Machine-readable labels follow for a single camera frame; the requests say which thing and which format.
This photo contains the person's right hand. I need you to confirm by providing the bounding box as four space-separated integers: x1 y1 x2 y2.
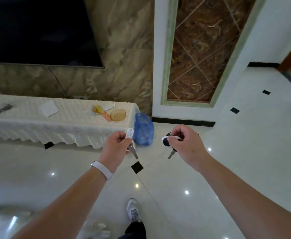
166 124 212 172

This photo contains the person's left hand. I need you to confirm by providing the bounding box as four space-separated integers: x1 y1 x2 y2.
98 131 136 174

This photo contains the black key fob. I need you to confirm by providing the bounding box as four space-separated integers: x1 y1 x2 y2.
165 132 186 153

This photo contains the blue and white key tag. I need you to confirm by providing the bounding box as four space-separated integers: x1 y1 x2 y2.
161 135 182 148

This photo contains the plain silver key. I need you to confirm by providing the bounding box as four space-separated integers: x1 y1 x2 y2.
128 144 139 160

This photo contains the person's right forearm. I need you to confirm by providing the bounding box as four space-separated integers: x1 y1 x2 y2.
196 156 291 239

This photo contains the person's left forearm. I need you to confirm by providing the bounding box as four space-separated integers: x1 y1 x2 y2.
11 164 108 239

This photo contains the amber glass bowl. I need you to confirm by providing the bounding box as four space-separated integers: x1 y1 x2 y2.
110 109 127 122

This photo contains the blue plastic bag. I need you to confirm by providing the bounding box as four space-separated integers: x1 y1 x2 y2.
133 112 155 147

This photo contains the white wristband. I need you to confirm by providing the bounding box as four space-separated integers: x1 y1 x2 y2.
90 160 114 182

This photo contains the white lace tablecloth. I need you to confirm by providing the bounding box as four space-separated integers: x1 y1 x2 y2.
0 94 140 149

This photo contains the white sneaker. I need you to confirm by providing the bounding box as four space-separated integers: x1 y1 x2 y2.
127 198 142 223

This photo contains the white paper sheet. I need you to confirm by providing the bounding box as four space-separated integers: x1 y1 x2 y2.
40 100 60 118

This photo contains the person's black trouser leg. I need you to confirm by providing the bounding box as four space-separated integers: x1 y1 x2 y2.
118 221 147 239

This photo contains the black flat television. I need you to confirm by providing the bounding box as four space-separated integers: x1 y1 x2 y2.
0 0 105 69

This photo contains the thin black cable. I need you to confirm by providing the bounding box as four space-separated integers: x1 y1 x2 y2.
48 66 70 99

